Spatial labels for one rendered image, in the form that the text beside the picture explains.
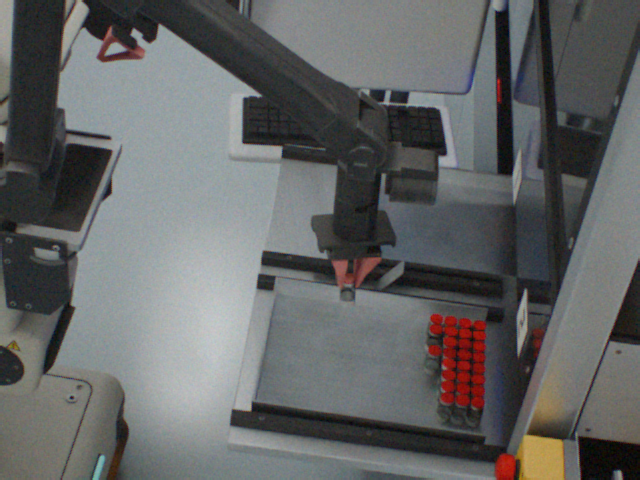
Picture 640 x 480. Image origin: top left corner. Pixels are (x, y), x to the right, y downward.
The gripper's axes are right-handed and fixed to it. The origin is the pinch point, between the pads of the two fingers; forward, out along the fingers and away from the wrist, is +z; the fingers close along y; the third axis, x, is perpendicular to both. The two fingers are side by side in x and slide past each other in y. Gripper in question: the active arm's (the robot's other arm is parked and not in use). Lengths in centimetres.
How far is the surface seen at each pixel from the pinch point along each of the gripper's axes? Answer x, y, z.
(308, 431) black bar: -5.0, -5.0, 23.7
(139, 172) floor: 167, -15, 100
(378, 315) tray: 17.6, 10.8, 23.4
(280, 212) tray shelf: 43.5, -0.5, 21.4
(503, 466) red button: -23.7, 16.7, 13.7
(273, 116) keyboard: 77, 4, 24
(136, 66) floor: 219, -12, 96
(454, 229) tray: 36, 29, 22
